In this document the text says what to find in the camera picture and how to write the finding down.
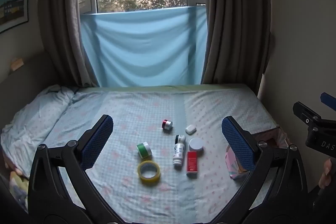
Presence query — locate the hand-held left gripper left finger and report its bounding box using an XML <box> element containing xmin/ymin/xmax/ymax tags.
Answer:
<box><xmin>28</xmin><ymin>114</ymin><xmax>114</xmax><ymax>216</ymax></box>

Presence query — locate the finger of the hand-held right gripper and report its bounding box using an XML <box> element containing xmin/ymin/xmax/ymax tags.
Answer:
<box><xmin>320</xmin><ymin>92</ymin><xmax>336</xmax><ymax>110</ymax></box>
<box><xmin>293</xmin><ymin>101</ymin><xmax>322</xmax><ymax>127</ymax></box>

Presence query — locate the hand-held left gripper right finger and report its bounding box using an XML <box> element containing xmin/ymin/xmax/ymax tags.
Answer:
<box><xmin>221</xmin><ymin>116</ymin><xmax>309</xmax><ymax>216</ymax></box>

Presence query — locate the pink lined cardboard box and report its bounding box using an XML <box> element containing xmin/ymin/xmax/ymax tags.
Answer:
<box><xmin>226</xmin><ymin>126</ymin><xmax>290</xmax><ymax>180</ymax></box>

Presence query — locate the white round jar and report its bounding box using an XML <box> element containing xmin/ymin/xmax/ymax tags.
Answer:
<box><xmin>189</xmin><ymin>137</ymin><xmax>204</xmax><ymax>155</ymax></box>

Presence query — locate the person's right hand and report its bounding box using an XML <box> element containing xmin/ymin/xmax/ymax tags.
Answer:
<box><xmin>318</xmin><ymin>158</ymin><xmax>334</xmax><ymax>188</ymax></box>

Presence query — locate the red and white box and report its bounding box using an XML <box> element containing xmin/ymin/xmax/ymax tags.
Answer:
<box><xmin>186</xmin><ymin>151</ymin><xmax>199</xmax><ymax>175</ymax></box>

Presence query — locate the yellow tape roll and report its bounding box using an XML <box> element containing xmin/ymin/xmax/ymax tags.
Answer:
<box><xmin>137</xmin><ymin>160</ymin><xmax>161</xmax><ymax>184</ymax></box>

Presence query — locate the white bottle with dark cap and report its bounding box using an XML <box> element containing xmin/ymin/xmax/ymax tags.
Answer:
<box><xmin>173</xmin><ymin>135</ymin><xmax>186</xmax><ymax>168</ymax></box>

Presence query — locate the checked blue bed sheet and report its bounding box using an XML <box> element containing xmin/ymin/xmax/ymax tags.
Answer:
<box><xmin>0</xmin><ymin>84</ymin><xmax>289</xmax><ymax>224</ymax></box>

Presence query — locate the crumpled pale blue blanket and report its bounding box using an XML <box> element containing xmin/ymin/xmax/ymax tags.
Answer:
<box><xmin>0</xmin><ymin>84</ymin><xmax>79</xmax><ymax>177</ymax></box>

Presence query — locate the red jar with silver lid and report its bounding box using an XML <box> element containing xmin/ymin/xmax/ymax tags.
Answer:
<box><xmin>161</xmin><ymin>119</ymin><xmax>173</xmax><ymax>132</ymax></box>

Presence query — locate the colourful printed cloth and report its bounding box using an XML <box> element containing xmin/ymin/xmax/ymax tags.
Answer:
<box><xmin>9</xmin><ymin>170</ymin><xmax>30</xmax><ymax>212</ymax></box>

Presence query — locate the light blue hanging cloth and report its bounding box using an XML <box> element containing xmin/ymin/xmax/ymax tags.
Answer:
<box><xmin>80</xmin><ymin>6</ymin><xmax>208</xmax><ymax>88</ymax></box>

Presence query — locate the small tan block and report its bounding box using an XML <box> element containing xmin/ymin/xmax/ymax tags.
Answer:
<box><xmin>10</xmin><ymin>57</ymin><xmax>25</xmax><ymax>71</ymax></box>

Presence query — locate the grey curtain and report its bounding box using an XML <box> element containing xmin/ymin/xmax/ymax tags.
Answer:
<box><xmin>201</xmin><ymin>0</ymin><xmax>271</xmax><ymax>86</ymax></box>
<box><xmin>39</xmin><ymin>0</ymin><xmax>98</xmax><ymax>87</ymax></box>

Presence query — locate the framed wall picture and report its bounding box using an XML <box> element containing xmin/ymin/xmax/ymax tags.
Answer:
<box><xmin>0</xmin><ymin>0</ymin><xmax>30</xmax><ymax>34</ymax></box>

